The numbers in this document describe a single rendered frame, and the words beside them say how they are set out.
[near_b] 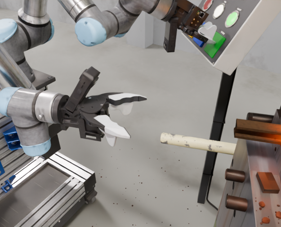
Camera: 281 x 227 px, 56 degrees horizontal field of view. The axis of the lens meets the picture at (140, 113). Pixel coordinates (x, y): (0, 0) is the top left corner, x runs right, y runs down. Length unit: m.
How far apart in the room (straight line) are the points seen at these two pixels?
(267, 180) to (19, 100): 0.57
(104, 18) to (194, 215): 1.21
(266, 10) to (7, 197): 1.40
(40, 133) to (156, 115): 1.65
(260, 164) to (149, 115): 1.72
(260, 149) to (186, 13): 0.45
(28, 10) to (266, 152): 0.93
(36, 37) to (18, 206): 0.82
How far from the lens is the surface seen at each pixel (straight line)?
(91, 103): 0.62
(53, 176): 1.58
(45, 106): 0.65
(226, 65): 0.94
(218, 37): 0.97
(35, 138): 0.74
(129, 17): 0.84
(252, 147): 0.68
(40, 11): 1.13
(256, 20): 0.93
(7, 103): 0.70
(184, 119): 2.28
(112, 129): 0.55
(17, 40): 1.11
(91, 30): 0.73
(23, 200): 1.53
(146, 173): 1.80
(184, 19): 0.88
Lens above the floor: 1.34
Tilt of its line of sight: 36 degrees down
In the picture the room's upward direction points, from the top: straight up
